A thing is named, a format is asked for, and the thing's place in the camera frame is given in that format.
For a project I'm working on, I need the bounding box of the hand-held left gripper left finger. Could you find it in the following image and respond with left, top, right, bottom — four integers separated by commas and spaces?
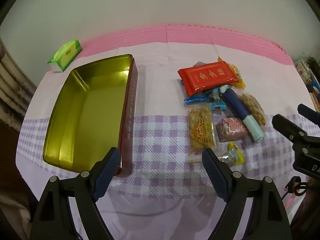
29, 147, 121, 240

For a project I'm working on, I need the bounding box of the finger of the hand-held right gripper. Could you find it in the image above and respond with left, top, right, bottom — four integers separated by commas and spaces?
297, 103, 320, 128
272, 114, 315, 146

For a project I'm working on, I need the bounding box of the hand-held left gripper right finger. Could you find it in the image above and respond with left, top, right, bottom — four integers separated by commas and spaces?
201, 148, 293, 240

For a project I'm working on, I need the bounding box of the small yellow candy packet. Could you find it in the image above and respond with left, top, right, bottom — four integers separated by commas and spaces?
217, 142, 245, 167

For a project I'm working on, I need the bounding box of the clear peanut brittle packet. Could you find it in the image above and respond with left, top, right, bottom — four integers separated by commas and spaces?
239, 94, 267, 128

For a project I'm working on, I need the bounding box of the pink patterned cake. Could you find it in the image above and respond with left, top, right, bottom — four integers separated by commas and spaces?
215, 117, 249, 142

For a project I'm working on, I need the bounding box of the navy and teal snack packet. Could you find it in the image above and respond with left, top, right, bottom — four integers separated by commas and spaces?
220, 85, 265, 143

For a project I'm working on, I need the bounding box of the clear packet of yellow cakes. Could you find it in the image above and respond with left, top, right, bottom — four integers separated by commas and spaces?
186, 104, 218, 163

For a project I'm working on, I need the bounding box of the gold and red tin box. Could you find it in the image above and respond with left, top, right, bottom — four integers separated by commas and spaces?
42, 54, 138, 178

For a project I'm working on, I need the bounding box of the small blue candy packet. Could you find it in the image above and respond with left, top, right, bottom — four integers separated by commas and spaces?
184, 94, 209, 105
210, 101, 228, 112

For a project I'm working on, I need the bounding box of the orange-yellow nut snack packet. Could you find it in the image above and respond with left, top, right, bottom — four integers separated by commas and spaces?
217, 56, 247, 89

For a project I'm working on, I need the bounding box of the red snack packet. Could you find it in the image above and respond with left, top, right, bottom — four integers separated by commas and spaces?
177, 61, 239, 97

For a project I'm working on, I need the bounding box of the pink and purple checked bedsheet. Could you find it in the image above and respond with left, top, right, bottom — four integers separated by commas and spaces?
15, 24, 320, 240

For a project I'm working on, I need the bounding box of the green tissue pack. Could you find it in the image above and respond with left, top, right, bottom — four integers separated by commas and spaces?
47, 39, 82, 73

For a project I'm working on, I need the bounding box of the beige patterned curtain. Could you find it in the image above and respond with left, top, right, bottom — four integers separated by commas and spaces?
0, 37, 38, 133

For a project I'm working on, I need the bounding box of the black cable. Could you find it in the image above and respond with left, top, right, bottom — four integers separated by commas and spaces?
284, 176, 308, 198

